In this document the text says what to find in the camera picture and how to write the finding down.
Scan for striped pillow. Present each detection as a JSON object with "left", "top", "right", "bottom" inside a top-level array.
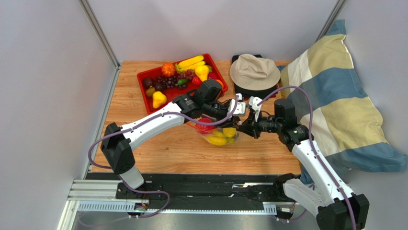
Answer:
[{"left": 281, "top": 20, "right": 408, "bottom": 175}]

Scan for yellow pear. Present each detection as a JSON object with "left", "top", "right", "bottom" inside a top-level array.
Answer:
[{"left": 194, "top": 65, "right": 210, "bottom": 81}]

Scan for clear zip top bag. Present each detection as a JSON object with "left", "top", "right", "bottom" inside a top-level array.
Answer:
[{"left": 186, "top": 121, "right": 239, "bottom": 146}]

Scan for brown kiwi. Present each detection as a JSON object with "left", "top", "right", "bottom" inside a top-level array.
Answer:
[{"left": 145, "top": 86, "right": 156, "bottom": 98}]

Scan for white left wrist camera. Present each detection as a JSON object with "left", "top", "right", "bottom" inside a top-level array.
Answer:
[{"left": 228, "top": 93, "right": 246, "bottom": 117}]

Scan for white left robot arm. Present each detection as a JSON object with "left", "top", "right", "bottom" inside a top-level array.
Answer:
[{"left": 101, "top": 80, "right": 242, "bottom": 189}]

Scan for orange fruit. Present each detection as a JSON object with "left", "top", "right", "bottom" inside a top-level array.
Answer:
[{"left": 216, "top": 79, "right": 224, "bottom": 89}]

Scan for beige bucket hat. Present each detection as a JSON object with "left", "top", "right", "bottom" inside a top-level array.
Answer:
[{"left": 229, "top": 53, "right": 282, "bottom": 91}]

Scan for dark purple mangosteen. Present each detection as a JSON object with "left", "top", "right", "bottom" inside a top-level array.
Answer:
[{"left": 142, "top": 77, "right": 155, "bottom": 89}]

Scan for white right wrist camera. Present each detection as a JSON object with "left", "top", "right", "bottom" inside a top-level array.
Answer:
[{"left": 248, "top": 96, "right": 262, "bottom": 122}]

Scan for red strawberry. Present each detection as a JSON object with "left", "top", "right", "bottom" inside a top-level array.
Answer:
[{"left": 191, "top": 76, "right": 203, "bottom": 86}]

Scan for red apple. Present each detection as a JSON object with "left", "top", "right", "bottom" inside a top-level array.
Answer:
[{"left": 195, "top": 117, "right": 215, "bottom": 135}]

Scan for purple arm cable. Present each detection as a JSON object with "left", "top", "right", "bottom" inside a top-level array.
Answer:
[
  {"left": 87, "top": 95, "right": 240, "bottom": 221},
  {"left": 257, "top": 85, "right": 358, "bottom": 230}
]

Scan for black object under hat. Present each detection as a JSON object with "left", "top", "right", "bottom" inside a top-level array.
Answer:
[{"left": 231, "top": 54, "right": 281, "bottom": 100}]

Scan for green lime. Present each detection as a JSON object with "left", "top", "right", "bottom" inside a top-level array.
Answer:
[{"left": 177, "top": 79, "right": 188, "bottom": 86}]

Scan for orange pumpkin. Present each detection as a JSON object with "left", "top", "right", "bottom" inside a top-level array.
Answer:
[{"left": 161, "top": 62, "right": 177, "bottom": 78}]

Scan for dark purple grapes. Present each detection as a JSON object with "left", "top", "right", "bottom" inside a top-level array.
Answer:
[{"left": 153, "top": 69, "right": 196, "bottom": 92}]

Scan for red plastic tray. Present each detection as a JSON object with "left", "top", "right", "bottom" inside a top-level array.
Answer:
[{"left": 137, "top": 54, "right": 228, "bottom": 115}]

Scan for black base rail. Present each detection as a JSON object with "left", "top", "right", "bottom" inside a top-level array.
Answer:
[{"left": 114, "top": 172, "right": 305, "bottom": 213}]

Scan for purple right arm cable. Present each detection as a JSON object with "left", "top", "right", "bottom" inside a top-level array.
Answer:
[{"left": 257, "top": 85, "right": 358, "bottom": 230}]

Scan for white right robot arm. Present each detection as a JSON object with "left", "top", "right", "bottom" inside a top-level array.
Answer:
[{"left": 231, "top": 97, "right": 370, "bottom": 230}]

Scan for yellow banana in tray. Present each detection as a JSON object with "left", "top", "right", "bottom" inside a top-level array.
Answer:
[{"left": 175, "top": 55, "right": 204, "bottom": 70}]

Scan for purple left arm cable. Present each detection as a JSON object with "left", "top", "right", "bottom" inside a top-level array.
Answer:
[{"left": 87, "top": 95, "right": 240, "bottom": 221}]

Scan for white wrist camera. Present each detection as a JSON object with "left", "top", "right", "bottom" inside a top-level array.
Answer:
[
  {"left": 228, "top": 93, "right": 246, "bottom": 117},
  {"left": 248, "top": 96, "right": 262, "bottom": 122}
]

